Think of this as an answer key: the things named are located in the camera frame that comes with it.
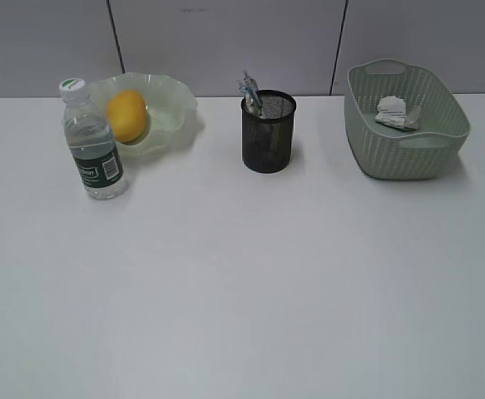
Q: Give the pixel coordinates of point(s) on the grey grip pen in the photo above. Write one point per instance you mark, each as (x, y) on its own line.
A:
(251, 83)

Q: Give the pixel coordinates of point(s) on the blue grip pen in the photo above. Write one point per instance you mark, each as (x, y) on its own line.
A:
(251, 104)

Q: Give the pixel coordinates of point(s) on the yellow mango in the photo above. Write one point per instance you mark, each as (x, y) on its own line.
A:
(126, 113)

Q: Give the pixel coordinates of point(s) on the clear water bottle green label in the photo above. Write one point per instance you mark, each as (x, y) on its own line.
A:
(91, 142)

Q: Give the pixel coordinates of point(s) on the white waste paper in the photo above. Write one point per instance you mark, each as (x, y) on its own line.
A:
(395, 113)

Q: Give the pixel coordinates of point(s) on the black mesh pen holder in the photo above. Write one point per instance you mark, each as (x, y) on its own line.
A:
(266, 143)

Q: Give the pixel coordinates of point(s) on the green wavy glass plate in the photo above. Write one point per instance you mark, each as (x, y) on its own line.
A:
(168, 104)

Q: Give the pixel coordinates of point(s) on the green plastic woven basket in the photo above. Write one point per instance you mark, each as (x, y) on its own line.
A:
(386, 153)

